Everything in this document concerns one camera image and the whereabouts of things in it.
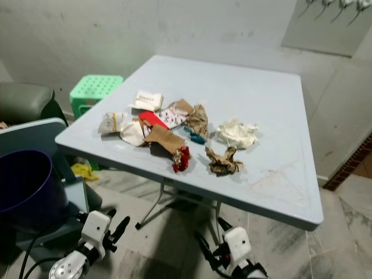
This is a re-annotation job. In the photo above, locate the dark purple rubbish bin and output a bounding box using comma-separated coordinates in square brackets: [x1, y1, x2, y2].
[0, 149, 69, 233]

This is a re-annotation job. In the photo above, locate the yellow crumpled scrap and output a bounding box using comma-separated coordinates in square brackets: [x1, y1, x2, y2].
[71, 163, 99, 181]

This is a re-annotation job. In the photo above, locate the twisted brown crumpled paper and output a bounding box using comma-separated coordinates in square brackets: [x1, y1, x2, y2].
[205, 145, 245, 177]

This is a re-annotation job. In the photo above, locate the red crumpled wrapper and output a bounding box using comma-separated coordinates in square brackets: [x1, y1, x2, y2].
[172, 145, 191, 174]

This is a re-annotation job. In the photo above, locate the white crushed paper cup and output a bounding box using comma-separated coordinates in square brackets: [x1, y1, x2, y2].
[120, 120, 149, 147]

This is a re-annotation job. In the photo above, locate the white crumpled paper with tape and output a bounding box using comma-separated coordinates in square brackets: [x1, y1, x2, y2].
[99, 112, 130, 135]

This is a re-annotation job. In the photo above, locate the teal plastic scrap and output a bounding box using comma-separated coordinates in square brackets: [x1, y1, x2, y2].
[184, 129, 208, 145]

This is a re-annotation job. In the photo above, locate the large white crumpled paper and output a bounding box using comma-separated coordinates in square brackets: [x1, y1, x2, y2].
[216, 119, 260, 150]

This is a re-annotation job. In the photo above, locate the flat brown paper bag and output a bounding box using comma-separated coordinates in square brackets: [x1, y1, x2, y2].
[144, 125, 185, 155]

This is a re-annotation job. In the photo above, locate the red flat packet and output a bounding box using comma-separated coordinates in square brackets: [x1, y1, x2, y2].
[138, 110, 170, 130]

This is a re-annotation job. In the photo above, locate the tall crumpled brown paper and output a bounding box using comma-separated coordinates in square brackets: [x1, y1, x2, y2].
[186, 104, 209, 140]

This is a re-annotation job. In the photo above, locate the grey blue plastic chair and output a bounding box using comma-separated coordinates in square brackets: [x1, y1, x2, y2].
[0, 118, 91, 248]

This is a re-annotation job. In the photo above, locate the white wrapper with red print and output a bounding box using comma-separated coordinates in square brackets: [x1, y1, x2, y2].
[159, 105, 187, 129]

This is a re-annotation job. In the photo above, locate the white printed paper packet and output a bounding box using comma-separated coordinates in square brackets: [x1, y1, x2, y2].
[132, 91, 163, 112]

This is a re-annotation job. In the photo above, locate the small brown paper piece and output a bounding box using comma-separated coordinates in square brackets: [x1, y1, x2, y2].
[174, 98, 195, 115]

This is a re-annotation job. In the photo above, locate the green plastic stool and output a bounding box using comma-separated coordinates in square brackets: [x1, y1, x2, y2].
[69, 74, 124, 120]

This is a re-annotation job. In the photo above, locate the light blue folding table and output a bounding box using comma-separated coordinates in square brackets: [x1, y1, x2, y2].
[55, 55, 324, 231]

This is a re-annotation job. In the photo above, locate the grey cushioned sofa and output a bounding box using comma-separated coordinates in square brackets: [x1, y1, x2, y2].
[0, 82, 62, 126]

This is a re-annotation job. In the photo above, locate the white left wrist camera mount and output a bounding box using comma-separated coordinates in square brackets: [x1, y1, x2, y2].
[81, 210, 111, 245]

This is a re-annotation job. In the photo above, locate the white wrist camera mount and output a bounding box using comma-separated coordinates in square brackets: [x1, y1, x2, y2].
[223, 226, 253, 262]
[81, 210, 111, 245]

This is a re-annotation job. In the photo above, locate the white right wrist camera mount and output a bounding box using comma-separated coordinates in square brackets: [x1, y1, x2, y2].
[223, 226, 253, 262]

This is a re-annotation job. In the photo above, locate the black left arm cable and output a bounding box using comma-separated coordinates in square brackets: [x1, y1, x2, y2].
[18, 217, 88, 279]

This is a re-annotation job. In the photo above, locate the grey wall panel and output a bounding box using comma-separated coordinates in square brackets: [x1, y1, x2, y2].
[281, 0, 372, 58]

